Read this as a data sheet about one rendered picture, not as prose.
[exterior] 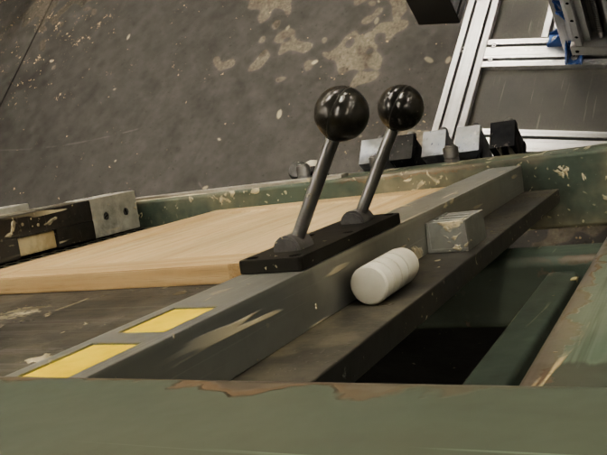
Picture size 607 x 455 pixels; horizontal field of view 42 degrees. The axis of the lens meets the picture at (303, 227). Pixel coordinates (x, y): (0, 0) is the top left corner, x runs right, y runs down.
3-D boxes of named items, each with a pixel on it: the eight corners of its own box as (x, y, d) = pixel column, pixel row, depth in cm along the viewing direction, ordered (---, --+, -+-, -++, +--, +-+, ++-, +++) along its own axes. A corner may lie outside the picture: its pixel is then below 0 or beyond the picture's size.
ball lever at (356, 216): (380, 237, 69) (436, 93, 65) (364, 246, 66) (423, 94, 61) (343, 219, 70) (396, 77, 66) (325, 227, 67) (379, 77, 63)
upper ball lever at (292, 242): (322, 267, 58) (385, 97, 54) (299, 278, 55) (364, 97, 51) (280, 245, 60) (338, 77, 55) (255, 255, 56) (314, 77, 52)
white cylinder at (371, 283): (389, 305, 57) (424, 280, 64) (384, 264, 56) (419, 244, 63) (352, 306, 58) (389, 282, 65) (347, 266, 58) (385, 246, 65)
